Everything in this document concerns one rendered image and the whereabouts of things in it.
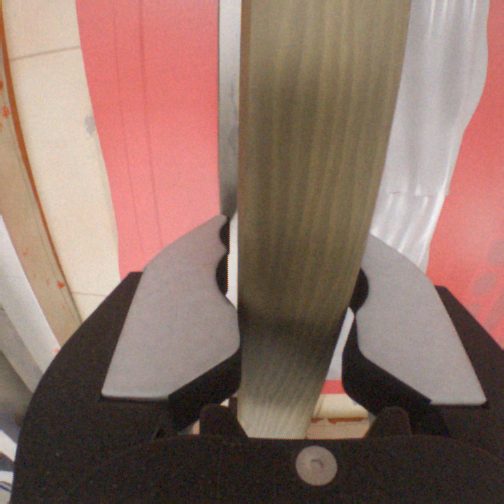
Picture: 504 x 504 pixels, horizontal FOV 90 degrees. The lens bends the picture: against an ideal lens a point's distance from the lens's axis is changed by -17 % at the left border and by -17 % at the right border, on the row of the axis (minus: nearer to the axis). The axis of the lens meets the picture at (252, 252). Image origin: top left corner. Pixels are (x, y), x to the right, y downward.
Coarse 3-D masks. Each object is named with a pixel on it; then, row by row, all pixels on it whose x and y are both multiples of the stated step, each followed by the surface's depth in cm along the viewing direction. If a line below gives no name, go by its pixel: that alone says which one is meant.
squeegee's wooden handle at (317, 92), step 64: (256, 0) 4; (320, 0) 4; (384, 0) 4; (256, 64) 5; (320, 64) 4; (384, 64) 4; (256, 128) 5; (320, 128) 5; (384, 128) 5; (256, 192) 6; (320, 192) 6; (256, 256) 6; (320, 256) 6; (256, 320) 7; (320, 320) 7; (256, 384) 9; (320, 384) 9
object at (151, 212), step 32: (128, 192) 17; (160, 192) 17; (192, 192) 17; (128, 224) 18; (160, 224) 18; (192, 224) 18; (448, 224) 17; (480, 224) 17; (128, 256) 19; (448, 256) 18; (480, 256) 18; (448, 288) 20
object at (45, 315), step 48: (0, 0) 11; (0, 48) 12; (0, 96) 13; (0, 144) 13; (0, 192) 14; (0, 240) 15; (48, 240) 19; (0, 288) 17; (48, 288) 19; (48, 336) 19; (336, 432) 28
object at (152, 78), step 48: (96, 0) 11; (144, 0) 12; (192, 0) 12; (96, 48) 13; (144, 48) 13; (192, 48) 13; (96, 96) 14; (144, 96) 14; (192, 96) 14; (144, 144) 15; (192, 144) 15; (480, 144) 14; (480, 192) 16
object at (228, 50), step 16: (224, 0) 9; (240, 0) 9; (224, 16) 9; (240, 16) 9; (224, 32) 9; (224, 48) 10; (224, 64) 10; (224, 80) 10; (224, 96) 10; (224, 112) 11; (224, 128) 11; (224, 144) 11; (224, 160) 12; (224, 176) 12; (224, 192) 13; (224, 208) 13
